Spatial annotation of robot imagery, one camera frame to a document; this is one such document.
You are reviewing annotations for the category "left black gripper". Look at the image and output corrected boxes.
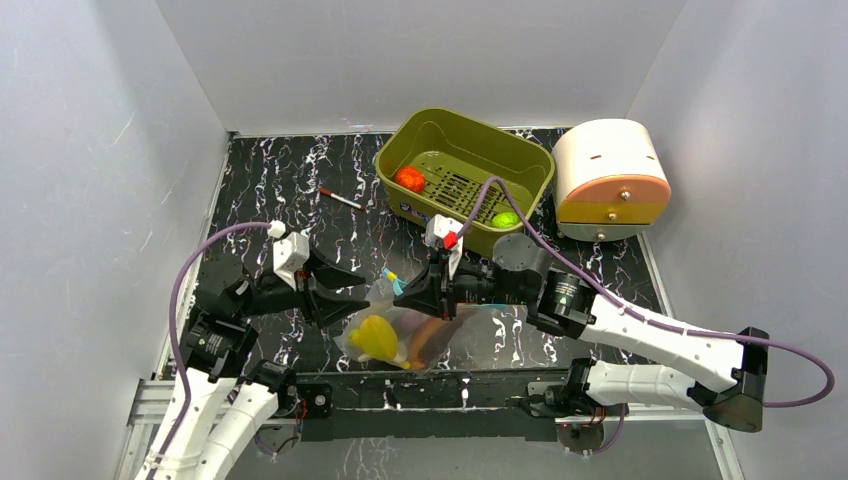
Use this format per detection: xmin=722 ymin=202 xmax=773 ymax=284
xmin=237 ymin=242 xmax=371 ymax=324

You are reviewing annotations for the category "orange toy papaya slice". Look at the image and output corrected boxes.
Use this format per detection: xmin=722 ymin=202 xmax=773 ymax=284
xmin=405 ymin=318 xmax=463 ymax=371

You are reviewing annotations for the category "clear zip top bag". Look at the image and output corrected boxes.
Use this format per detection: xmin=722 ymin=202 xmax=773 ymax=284
xmin=334 ymin=268 xmax=507 ymax=362

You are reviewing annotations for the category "yellow green toy pepper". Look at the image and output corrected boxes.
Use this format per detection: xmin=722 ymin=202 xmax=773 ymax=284
xmin=349 ymin=315 xmax=403 ymax=359

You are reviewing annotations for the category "olive green plastic basket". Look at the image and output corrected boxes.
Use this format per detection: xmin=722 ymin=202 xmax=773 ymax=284
xmin=375 ymin=108 xmax=555 ymax=227

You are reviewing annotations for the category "yellow toy banana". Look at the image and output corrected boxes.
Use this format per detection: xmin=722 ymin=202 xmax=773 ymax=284
xmin=357 ymin=353 xmax=411 ymax=370

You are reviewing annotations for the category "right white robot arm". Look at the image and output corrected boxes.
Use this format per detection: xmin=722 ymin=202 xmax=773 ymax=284
xmin=393 ymin=234 xmax=768 ymax=433

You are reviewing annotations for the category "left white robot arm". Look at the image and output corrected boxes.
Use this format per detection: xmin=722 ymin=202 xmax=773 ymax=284
xmin=136 ymin=250 xmax=369 ymax=479

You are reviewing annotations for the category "green toy lime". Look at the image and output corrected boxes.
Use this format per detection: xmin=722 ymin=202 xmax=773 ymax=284
xmin=491 ymin=211 xmax=523 ymax=229

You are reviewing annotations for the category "marker pen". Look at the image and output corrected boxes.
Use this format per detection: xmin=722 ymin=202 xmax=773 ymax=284
xmin=319 ymin=188 xmax=365 ymax=211

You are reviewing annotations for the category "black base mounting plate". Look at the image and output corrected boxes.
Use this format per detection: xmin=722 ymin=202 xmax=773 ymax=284
xmin=296 ymin=368 xmax=567 ymax=442

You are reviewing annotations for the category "red orange toy tomato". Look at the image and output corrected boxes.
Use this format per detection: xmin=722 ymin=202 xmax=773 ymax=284
xmin=394 ymin=166 xmax=428 ymax=194

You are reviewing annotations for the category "white orange cylindrical container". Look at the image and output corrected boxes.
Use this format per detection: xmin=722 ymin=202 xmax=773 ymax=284
xmin=552 ymin=118 xmax=672 ymax=242

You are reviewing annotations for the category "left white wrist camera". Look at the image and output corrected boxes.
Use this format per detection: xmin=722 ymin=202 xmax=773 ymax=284
xmin=268 ymin=220 xmax=310 ymax=290

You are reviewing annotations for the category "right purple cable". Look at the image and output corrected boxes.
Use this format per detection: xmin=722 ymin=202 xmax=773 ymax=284
xmin=453 ymin=176 xmax=836 ymax=458

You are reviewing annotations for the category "purple cable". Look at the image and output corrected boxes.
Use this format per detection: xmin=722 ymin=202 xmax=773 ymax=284
xmin=453 ymin=176 xmax=836 ymax=458
xmin=145 ymin=221 xmax=287 ymax=480

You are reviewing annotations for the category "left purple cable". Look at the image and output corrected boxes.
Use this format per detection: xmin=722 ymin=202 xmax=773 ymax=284
xmin=145 ymin=221 xmax=287 ymax=480

